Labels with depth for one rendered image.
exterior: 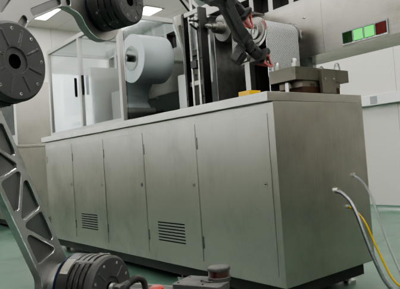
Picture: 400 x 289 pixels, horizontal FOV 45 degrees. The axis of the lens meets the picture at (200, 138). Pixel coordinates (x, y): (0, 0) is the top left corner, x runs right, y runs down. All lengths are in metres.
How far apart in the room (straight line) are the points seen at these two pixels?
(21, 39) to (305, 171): 1.37
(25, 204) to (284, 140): 1.11
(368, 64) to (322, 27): 2.64
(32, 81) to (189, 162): 1.42
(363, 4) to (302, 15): 0.37
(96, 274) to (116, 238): 1.90
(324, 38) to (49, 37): 5.90
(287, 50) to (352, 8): 0.36
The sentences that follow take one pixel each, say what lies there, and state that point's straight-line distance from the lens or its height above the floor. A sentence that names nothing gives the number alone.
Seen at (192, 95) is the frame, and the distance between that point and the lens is 2.67.
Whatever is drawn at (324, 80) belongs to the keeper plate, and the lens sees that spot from 2.36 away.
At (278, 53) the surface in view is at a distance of 2.48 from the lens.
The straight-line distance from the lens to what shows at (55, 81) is 4.07.
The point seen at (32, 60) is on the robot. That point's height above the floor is 0.89.
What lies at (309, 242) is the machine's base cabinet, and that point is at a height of 0.26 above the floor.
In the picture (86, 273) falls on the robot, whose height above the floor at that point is 0.39.
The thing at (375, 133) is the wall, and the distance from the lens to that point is 5.17.
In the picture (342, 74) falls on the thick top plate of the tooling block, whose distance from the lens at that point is 2.52.
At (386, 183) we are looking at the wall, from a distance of 5.14.
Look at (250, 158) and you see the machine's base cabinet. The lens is 2.11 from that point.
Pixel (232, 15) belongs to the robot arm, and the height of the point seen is 1.22.
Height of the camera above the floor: 0.65
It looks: 2 degrees up
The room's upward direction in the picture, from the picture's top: 4 degrees counter-clockwise
